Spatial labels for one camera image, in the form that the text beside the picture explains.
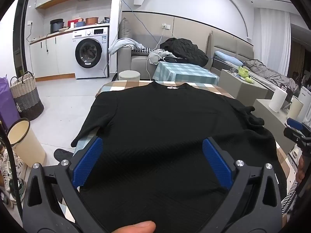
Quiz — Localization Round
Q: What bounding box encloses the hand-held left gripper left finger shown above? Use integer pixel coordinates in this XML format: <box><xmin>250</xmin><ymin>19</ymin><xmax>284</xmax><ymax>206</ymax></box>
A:
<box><xmin>23</xmin><ymin>136</ymin><xmax>107</xmax><ymax>233</ymax></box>

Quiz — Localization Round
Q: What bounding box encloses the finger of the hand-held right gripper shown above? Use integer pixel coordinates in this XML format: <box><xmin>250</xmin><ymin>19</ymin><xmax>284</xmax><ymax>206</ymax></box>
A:
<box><xmin>283</xmin><ymin>126</ymin><xmax>307</xmax><ymax>142</ymax></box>
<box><xmin>287</xmin><ymin>118</ymin><xmax>304</xmax><ymax>130</ymax></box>

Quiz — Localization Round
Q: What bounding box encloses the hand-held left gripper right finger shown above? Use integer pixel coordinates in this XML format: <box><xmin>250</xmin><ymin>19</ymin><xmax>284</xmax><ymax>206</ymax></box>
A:
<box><xmin>199</xmin><ymin>136</ymin><xmax>282</xmax><ymax>233</ymax></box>

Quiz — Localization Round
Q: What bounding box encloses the black knit sweater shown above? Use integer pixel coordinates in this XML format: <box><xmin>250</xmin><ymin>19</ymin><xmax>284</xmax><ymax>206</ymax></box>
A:
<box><xmin>71</xmin><ymin>81</ymin><xmax>288</xmax><ymax>233</ymax></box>

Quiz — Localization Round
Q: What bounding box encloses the person's right hand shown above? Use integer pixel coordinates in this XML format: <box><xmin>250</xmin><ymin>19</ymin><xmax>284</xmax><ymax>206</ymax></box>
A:
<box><xmin>297</xmin><ymin>154</ymin><xmax>308</xmax><ymax>183</ymax></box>

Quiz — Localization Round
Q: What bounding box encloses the person's left hand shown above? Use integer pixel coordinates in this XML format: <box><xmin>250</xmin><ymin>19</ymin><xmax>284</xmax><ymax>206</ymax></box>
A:
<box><xmin>107</xmin><ymin>221</ymin><xmax>156</xmax><ymax>233</ymax></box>

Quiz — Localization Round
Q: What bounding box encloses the cream cylinder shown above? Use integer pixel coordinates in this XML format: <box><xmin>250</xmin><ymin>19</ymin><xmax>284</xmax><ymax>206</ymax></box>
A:
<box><xmin>287</xmin><ymin>97</ymin><xmax>304</xmax><ymax>123</ymax></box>

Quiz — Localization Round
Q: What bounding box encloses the low beige side table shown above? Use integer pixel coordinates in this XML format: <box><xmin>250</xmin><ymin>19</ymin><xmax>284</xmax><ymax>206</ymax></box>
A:
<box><xmin>253</xmin><ymin>99</ymin><xmax>302</xmax><ymax>153</ymax></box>

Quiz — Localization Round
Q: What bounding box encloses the white appliance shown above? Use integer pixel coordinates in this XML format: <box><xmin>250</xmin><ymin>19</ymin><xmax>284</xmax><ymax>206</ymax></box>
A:
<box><xmin>298</xmin><ymin>85</ymin><xmax>311</xmax><ymax>124</ymax></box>

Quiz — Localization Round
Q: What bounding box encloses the black slipper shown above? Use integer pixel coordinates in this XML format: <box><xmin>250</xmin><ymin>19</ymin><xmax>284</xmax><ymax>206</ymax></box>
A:
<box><xmin>54</xmin><ymin>149</ymin><xmax>74</xmax><ymax>165</ymax></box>

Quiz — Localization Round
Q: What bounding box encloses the paper towel roll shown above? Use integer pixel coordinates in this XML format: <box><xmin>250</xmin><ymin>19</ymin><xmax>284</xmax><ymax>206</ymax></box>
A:
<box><xmin>269</xmin><ymin>86</ymin><xmax>288</xmax><ymax>113</ymax></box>

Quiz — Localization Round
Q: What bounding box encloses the grey duvet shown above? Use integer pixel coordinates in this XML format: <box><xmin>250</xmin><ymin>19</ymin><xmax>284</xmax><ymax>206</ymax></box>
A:
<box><xmin>243</xmin><ymin>59</ymin><xmax>299</xmax><ymax>91</ymax></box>

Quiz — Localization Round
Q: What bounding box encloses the beige trash bin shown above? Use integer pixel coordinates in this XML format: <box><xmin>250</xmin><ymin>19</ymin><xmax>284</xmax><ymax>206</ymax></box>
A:
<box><xmin>6</xmin><ymin>118</ymin><xmax>46</xmax><ymax>168</ymax></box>

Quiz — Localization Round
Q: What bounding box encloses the green toy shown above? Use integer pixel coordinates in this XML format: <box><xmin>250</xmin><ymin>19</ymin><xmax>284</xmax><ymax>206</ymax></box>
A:
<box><xmin>237</xmin><ymin>66</ymin><xmax>255</xmax><ymax>83</ymax></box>

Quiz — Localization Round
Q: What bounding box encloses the green white sneaker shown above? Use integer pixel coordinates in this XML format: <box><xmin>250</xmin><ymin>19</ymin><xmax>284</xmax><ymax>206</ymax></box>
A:
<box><xmin>0</xmin><ymin>178</ymin><xmax>27</xmax><ymax>209</ymax></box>

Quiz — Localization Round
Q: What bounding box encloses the woven laundry basket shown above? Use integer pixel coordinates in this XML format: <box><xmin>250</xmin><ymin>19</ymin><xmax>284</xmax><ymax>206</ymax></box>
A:
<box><xmin>10</xmin><ymin>71</ymin><xmax>45</xmax><ymax>121</ymax></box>

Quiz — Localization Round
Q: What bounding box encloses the brown blue plaid tablecloth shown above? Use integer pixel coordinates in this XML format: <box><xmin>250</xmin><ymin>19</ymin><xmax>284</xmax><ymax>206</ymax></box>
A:
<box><xmin>57</xmin><ymin>80</ymin><xmax>298</xmax><ymax>233</ymax></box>

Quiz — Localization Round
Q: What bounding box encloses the white curtain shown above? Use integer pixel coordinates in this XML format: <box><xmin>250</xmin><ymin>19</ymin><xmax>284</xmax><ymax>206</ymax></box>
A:
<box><xmin>260</xmin><ymin>7</ymin><xmax>291</xmax><ymax>71</ymax></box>

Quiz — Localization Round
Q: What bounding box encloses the blue pillow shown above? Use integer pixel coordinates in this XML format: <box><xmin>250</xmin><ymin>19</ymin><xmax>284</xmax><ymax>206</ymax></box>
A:
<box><xmin>215</xmin><ymin>51</ymin><xmax>241</xmax><ymax>66</ymax></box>

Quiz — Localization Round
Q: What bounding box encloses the round white stool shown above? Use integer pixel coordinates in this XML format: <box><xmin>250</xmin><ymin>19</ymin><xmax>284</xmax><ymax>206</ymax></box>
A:
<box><xmin>118</xmin><ymin>70</ymin><xmax>141</xmax><ymax>81</ymax></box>

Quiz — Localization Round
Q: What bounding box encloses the small table with blue plaid cloth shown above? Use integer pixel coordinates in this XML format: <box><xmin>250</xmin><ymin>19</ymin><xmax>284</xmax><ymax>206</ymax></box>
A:
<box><xmin>155</xmin><ymin>61</ymin><xmax>218</xmax><ymax>85</ymax></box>

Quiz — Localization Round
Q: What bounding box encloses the purple bag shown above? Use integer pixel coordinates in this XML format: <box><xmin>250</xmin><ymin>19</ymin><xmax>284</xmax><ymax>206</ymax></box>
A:
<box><xmin>0</xmin><ymin>78</ymin><xmax>21</xmax><ymax>129</ymax></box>

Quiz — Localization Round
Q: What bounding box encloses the bed with beige headboard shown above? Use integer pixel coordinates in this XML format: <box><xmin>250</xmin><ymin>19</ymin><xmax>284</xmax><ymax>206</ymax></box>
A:
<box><xmin>206</xmin><ymin>30</ymin><xmax>300</xmax><ymax>93</ymax></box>

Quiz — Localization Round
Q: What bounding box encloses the white washing machine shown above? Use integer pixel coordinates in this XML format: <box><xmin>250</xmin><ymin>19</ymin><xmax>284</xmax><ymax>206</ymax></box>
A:
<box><xmin>72</xmin><ymin>27</ymin><xmax>109</xmax><ymax>79</ymax></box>

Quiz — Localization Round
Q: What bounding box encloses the grey sofa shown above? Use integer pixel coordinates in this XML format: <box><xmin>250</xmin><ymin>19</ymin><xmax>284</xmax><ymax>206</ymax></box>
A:
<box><xmin>117</xmin><ymin>17</ymin><xmax>175</xmax><ymax>80</ymax></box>

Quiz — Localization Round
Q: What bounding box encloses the white base cabinet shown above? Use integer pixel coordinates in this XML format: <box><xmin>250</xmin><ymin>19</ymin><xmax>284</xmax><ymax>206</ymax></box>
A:
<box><xmin>30</xmin><ymin>33</ymin><xmax>76</xmax><ymax>82</ymax></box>

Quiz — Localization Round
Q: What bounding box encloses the black puffer jacket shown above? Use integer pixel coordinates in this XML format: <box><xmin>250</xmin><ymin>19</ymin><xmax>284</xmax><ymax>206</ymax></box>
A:
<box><xmin>160</xmin><ymin>38</ymin><xmax>209</xmax><ymax>66</ymax></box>

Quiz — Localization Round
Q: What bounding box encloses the grey garment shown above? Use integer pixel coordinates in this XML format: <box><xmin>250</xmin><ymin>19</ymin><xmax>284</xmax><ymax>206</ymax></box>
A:
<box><xmin>148</xmin><ymin>49</ymin><xmax>173</xmax><ymax>65</ymax></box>

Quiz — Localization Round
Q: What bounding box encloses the light grey blanket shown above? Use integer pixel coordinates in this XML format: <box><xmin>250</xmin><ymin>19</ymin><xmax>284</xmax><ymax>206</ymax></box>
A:
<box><xmin>108</xmin><ymin>38</ymin><xmax>145</xmax><ymax>54</ymax></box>

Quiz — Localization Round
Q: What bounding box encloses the grey sofa cushion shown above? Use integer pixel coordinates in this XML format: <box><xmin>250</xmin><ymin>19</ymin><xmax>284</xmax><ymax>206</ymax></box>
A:
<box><xmin>118</xmin><ymin>17</ymin><xmax>133</xmax><ymax>39</ymax></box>

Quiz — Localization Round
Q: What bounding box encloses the black cooking pot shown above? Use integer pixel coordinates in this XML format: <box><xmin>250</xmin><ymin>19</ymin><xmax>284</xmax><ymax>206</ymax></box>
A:
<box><xmin>50</xmin><ymin>19</ymin><xmax>65</xmax><ymax>34</ymax></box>

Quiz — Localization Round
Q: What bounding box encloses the black cable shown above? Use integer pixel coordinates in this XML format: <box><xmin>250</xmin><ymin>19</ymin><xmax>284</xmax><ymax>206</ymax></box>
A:
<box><xmin>0</xmin><ymin>120</ymin><xmax>23</xmax><ymax>214</ymax></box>

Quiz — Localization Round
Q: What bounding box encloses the blue cable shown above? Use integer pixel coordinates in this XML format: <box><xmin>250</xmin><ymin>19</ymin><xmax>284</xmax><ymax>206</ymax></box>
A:
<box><xmin>91</xmin><ymin>0</ymin><xmax>162</xmax><ymax>46</ymax></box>

